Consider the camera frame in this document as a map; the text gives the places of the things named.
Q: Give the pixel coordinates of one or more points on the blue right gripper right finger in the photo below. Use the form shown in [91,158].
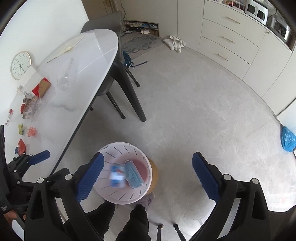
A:
[208,176]

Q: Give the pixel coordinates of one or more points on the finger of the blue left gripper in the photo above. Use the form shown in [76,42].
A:
[40,157]

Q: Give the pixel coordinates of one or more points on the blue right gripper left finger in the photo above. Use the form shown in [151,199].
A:
[86,176]

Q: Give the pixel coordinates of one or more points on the red orange wrapper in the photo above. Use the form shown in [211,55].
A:
[20,148]

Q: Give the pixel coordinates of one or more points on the pink paper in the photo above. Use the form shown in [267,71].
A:
[32,131]

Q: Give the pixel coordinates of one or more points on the blue white carton box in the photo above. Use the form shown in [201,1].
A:
[117,176]

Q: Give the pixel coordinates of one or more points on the yellow green paper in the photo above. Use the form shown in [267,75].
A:
[21,129]

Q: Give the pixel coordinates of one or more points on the pink plastic trash basket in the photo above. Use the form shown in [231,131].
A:
[119,153]

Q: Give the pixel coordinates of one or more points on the person left hand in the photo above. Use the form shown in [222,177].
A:
[10,216]

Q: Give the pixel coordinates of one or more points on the person left leg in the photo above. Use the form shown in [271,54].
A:
[100,218]

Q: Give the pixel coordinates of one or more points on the person leg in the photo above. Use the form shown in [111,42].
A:
[137,228]
[100,218]

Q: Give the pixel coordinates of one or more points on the blue face mask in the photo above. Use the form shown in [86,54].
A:
[132,175]

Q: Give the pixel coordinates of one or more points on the clear brown snack wrapper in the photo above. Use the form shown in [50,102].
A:
[30,106]

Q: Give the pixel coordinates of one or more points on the red crumpled paper ball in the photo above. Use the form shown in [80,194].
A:
[22,108]

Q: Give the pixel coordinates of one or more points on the small red white tube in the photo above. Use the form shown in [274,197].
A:
[9,117]

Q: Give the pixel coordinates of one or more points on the round wooden stool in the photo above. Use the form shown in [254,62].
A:
[155,177]

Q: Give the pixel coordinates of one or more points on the purple fuzzy slipper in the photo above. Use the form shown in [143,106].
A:
[146,201]

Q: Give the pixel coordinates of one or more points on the black white crumpled paper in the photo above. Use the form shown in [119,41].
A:
[27,95]

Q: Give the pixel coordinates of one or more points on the person right leg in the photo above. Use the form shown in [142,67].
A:
[137,228]

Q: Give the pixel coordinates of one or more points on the red brown torn cardboard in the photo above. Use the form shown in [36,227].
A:
[41,88]

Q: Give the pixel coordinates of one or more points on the clear plastic bottle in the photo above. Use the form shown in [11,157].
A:
[67,75]

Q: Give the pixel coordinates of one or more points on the blue plastic bag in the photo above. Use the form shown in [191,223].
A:
[288,139]

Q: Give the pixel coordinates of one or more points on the black table leg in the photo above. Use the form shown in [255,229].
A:
[118,73]

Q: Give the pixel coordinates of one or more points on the blue backpack on floor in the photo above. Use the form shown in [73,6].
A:
[129,63]

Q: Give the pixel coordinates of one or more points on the cream canvas tote bag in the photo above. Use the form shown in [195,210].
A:
[174,43]

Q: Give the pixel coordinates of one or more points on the white drawer cabinet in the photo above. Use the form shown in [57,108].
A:
[230,38]

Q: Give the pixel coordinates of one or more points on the grey patterned floor mat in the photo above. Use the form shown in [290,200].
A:
[136,44]

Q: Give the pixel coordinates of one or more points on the dark grey chair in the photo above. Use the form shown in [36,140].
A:
[112,22]

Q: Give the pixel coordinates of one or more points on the white card on wall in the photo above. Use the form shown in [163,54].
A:
[27,76]

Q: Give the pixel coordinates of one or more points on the white round wall clock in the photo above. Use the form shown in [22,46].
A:
[20,64]

